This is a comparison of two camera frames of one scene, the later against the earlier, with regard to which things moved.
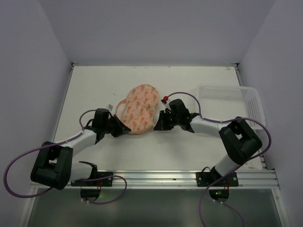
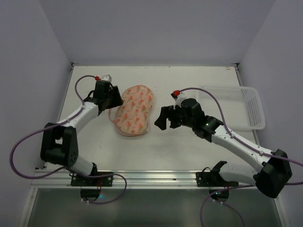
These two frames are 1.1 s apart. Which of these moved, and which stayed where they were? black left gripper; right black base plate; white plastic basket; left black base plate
Moved: black left gripper
Stayed: left black base plate; right black base plate; white plastic basket
